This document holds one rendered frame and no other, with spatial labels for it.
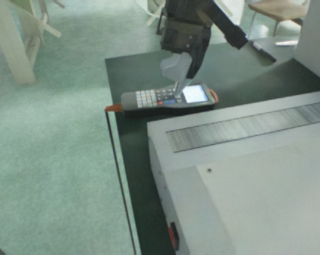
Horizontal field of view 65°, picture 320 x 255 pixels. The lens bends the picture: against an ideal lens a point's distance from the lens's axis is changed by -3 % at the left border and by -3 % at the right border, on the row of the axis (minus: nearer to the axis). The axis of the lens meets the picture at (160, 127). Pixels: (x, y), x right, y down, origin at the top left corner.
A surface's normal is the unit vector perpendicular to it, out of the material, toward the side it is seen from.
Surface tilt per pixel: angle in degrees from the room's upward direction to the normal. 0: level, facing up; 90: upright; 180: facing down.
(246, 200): 0
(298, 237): 0
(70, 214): 0
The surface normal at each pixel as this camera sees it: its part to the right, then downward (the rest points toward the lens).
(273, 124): -0.03, -0.75
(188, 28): 0.15, 0.66
